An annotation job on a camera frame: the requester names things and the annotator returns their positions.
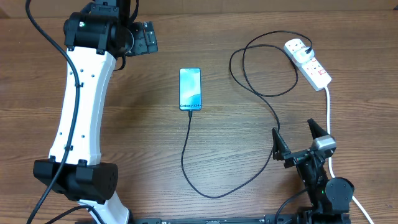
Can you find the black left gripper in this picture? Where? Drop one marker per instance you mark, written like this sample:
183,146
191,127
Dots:
146,42

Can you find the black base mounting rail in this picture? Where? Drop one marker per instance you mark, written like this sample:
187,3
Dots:
214,221

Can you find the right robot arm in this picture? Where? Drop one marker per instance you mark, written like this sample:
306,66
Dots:
329,197

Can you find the white charger plug adapter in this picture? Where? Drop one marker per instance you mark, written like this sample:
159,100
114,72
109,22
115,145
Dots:
303,55

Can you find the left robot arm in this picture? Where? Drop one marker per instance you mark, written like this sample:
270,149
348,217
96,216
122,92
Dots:
96,37

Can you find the blue Galaxy smartphone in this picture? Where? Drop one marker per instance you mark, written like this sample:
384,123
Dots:
190,89

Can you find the white power strip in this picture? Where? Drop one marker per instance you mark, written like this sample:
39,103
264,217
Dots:
313,71

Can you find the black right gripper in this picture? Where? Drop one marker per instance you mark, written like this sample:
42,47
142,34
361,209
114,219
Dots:
281,149

